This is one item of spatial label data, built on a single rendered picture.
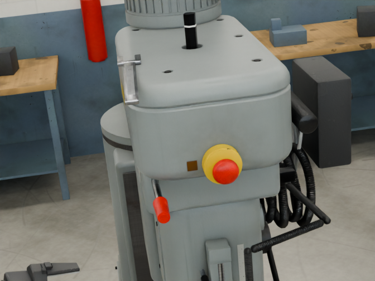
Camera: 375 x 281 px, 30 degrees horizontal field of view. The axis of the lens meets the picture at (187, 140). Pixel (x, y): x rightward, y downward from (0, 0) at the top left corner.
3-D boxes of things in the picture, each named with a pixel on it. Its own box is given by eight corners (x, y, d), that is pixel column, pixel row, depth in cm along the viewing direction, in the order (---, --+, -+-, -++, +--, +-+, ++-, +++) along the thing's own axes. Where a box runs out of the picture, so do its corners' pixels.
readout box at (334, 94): (356, 164, 160) (357, 76, 152) (318, 170, 159) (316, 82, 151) (328, 134, 178) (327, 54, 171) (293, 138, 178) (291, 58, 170)
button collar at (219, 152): (243, 181, 108) (241, 145, 106) (205, 187, 107) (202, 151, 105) (240, 176, 110) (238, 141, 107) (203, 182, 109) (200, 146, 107)
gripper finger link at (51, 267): (80, 274, 124) (46, 277, 121) (75, 264, 126) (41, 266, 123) (81, 266, 123) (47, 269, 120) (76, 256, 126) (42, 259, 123)
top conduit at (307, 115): (318, 132, 112) (318, 112, 111) (293, 136, 112) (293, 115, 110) (254, 61, 154) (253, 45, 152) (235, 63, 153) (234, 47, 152)
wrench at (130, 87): (146, 103, 97) (145, 97, 96) (118, 107, 97) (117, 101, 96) (140, 58, 119) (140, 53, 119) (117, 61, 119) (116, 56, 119)
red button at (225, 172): (241, 184, 105) (239, 160, 103) (215, 188, 104) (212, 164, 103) (236, 175, 108) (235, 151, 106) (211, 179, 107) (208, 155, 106)
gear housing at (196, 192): (284, 198, 123) (282, 145, 119) (147, 218, 121) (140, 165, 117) (243, 131, 154) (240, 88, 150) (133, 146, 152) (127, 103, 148)
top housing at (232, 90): (303, 167, 111) (300, 70, 105) (139, 190, 108) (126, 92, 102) (239, 82, 154) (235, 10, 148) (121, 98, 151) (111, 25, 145)
